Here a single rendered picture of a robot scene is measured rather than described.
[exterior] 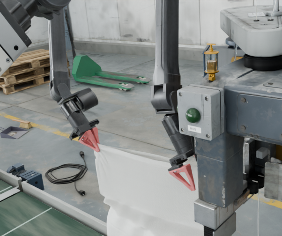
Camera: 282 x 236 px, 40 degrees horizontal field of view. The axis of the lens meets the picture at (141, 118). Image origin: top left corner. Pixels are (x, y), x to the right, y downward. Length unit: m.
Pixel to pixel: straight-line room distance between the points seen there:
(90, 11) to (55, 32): 7.51
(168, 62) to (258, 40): 0.30
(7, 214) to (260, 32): 1.80
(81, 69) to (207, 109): 5.71
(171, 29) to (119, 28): 7.28
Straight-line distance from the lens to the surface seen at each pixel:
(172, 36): 1.06
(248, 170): 1.00
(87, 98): 1.37
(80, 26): 9.26
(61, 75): 1.36
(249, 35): 0.83
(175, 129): 1.04
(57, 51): 1.39
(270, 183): 0.96
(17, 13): 0.84
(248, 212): 2.75
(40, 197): 2.37
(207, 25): 6.95
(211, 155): 0.80
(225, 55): 1.18
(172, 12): 1.08
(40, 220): 2.17
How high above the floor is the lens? 1.54
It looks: 20 degrees down
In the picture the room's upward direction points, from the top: 5 degrees counter-clockwise
